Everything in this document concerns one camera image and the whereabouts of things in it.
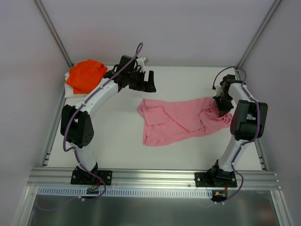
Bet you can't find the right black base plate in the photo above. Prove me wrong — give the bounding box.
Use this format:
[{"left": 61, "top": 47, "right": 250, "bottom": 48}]
[{"left": 194, "top": 171, "right": 237, "bottom": 188}]

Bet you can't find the right aluminium side rail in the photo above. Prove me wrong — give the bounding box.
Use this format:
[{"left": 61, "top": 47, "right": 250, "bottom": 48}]
[{"left": 254, "top": 139, "right": 269, "bottom": 171}]

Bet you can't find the pink t shirt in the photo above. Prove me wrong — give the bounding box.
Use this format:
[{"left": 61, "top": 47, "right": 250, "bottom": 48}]
[{"left": 137, "top": 97, "right": 233, "bottom": 146}]

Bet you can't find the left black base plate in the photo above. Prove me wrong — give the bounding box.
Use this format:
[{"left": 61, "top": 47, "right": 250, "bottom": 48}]
[{"left": 70, "top": 167, "right": 113, "bottom": 186}]

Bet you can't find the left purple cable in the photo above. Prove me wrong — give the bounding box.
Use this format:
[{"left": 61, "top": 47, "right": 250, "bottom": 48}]
[{"left": 35, "top": 42, "right": 144, "bottom": 211}]

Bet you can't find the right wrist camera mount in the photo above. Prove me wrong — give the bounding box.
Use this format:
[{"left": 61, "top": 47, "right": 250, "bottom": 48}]
[{"left": 212, "top": 85, "right": 223, "bottom": 97}]

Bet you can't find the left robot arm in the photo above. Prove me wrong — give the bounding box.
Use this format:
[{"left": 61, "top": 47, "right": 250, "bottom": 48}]
[{"left": 60, "top": 55, "right": 156, "bottom": 186}]

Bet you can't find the aluminium front rail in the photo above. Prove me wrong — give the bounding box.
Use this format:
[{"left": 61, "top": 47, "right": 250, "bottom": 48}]
[{"left": 27, "top": 167, "right": 282, "bottom": 190}]

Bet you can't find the orange t shirt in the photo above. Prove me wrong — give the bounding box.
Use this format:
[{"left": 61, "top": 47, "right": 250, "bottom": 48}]
[{"left": 66, "top": 59, "right": 108, "bottom": 95}]

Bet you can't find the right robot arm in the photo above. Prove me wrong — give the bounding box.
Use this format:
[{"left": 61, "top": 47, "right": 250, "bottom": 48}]
[{"left": 202, "top": 74, "right": 268, "bottom": 187}]

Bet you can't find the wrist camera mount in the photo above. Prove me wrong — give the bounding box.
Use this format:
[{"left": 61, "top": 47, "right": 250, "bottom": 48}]
[
  {"left": 136, "top": 56, "right": 149, "bottom": 71},
  {"left": 212, "top": 85, "right": 223, "bottom": 97}
]

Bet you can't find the white slotted cable duct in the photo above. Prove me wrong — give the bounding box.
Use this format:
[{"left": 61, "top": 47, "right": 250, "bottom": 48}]
[{"left": 37, "top": 186, "right": 213, "bottom": 199}]

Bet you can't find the white t shirt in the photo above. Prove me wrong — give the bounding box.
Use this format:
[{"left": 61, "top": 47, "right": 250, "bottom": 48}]
[{"left": 64, "top": 72, "right": 87, "bottom": 98}]

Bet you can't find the left aluminium corner post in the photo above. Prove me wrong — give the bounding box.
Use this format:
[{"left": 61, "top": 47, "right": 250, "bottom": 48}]
[{"left": 33, "top": 0, "right": 74, "bottom": 68}]

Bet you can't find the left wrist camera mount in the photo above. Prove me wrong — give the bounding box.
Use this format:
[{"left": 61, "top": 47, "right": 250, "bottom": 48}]
[{"left": 136, "top": 56, "right": 149, "bottom": 71}]

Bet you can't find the right aluminium corner post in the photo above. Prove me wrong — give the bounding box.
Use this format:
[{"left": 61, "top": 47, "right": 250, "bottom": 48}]
[{"left": 237, "top": 0, "right": 283, "bottom": 67}]

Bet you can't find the aluminium corner post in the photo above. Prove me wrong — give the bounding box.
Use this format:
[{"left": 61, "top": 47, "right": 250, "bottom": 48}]
[
  {"left": 237, "top": 0, "right": 283, "bottom": 67},
  {"left": 33, "top": 0, "right": 74, "bottom": 68}
]

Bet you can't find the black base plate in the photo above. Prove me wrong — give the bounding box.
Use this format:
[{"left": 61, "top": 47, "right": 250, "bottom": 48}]
[
  {"left": 70, "top": 167, "right": 113, "bottom": 186},
  {"left": 194, "top": 171, "right": 237, "bottom": 188}
]

